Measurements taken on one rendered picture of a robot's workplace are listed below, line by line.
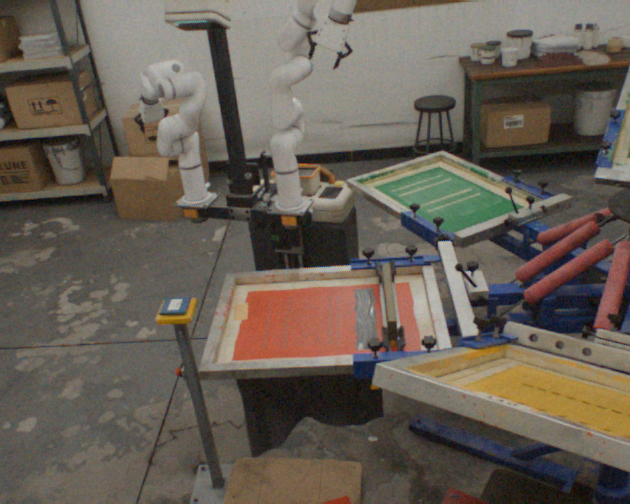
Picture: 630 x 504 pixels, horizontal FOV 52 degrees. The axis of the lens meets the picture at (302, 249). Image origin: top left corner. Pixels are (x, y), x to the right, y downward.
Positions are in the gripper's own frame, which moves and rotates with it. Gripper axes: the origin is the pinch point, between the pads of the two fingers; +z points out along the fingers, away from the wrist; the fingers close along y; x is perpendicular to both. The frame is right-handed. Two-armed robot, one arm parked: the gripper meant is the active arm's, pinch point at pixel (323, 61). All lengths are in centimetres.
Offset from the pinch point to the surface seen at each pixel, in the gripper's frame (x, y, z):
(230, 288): 35, 1, 81
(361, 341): 59, -48, 61
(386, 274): 33, -49, 50
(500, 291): 38, -84, 36
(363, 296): 33, -45, 63
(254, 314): 46, -12, 79
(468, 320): 55, -75, 40
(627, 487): 33, -171, 98
